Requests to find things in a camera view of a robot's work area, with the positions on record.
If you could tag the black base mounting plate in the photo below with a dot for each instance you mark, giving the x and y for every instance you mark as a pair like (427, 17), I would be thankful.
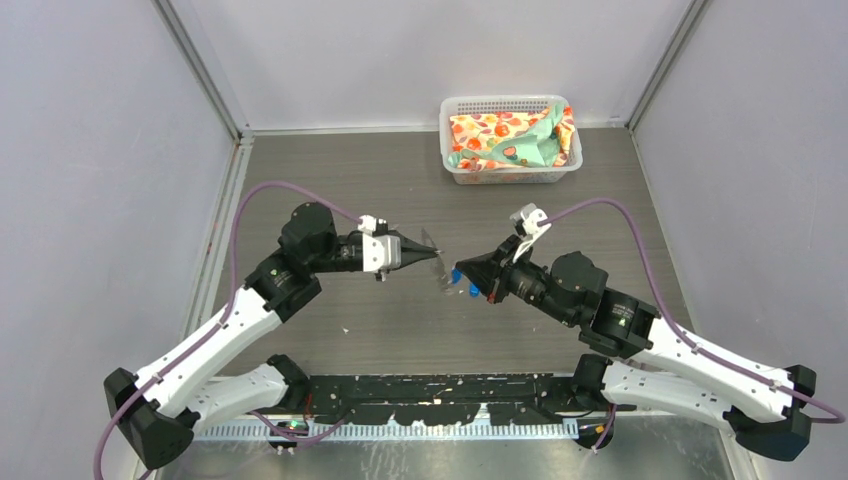
(441, 400)

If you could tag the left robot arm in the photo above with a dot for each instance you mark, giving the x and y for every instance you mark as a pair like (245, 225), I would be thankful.
(162, 407)

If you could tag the floral patterned cloth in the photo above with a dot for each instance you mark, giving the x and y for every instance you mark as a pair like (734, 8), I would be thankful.
(509, 139)

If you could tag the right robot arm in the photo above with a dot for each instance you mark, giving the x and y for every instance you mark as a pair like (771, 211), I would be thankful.
(638, 359)

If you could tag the aluminium frame rail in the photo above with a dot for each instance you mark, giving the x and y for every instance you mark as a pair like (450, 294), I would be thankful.
(301, 428)

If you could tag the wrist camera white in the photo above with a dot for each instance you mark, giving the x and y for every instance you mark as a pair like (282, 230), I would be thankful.
(530, 223)
(380, 248)

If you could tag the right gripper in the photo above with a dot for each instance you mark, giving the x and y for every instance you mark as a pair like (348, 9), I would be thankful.
(491, 272)

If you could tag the large metal keyring disc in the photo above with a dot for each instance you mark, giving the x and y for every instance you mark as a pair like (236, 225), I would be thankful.
(440, 271)

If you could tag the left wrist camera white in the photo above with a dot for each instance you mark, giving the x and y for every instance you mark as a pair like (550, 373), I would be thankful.
(380, 248)

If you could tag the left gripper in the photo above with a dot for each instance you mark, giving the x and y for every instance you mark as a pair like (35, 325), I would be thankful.
(411, 251)

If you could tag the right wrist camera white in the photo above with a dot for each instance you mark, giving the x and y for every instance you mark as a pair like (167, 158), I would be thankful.
(530, 223)

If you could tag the white plastic basket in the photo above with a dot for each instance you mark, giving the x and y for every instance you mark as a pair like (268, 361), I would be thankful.
(499, 103)

